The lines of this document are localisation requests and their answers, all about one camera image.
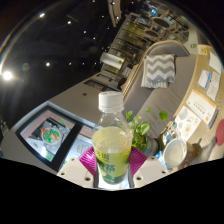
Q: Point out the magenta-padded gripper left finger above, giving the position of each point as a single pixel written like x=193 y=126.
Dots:
x=76 y=170

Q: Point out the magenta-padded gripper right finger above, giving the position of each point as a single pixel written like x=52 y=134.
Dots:
x=148 y=170

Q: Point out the green tea drink bottle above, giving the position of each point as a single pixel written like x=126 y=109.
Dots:
x=111 y=146

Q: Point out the small blue white carton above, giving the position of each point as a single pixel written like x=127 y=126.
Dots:
x=159 y=156

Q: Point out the christmas tree window decal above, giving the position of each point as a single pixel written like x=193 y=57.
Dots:
x=80 y=146

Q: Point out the brown ceramic mug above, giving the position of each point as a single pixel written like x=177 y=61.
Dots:
x=176 y=153

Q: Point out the green potted plant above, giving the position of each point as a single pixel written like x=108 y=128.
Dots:
x=140 y=128

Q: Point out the white printed paper sheet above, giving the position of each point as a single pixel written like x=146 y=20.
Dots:
x=186 y=123

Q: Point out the grey curved sofa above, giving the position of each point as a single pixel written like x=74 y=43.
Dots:
x=156 y=100

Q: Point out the flat round red coaster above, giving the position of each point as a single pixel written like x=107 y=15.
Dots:
x=220 y=132

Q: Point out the white orange flat box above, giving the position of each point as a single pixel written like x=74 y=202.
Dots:
x=201 y=106

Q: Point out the grey chevron pillow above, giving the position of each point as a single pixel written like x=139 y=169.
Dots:
x=159 y=71

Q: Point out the blue white card pack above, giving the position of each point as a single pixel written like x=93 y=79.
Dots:
x=203 y=79

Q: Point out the white paper slip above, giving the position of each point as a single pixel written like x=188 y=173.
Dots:
x=214 y=86
x=215 y=62

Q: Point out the group of ceiling spotlights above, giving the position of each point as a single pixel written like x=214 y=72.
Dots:
x=7 y=75

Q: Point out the small yellow card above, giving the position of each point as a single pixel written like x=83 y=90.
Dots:
x=202 y=49

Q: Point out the group of round-backed chairs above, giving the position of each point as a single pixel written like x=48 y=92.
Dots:
x=163 y=23

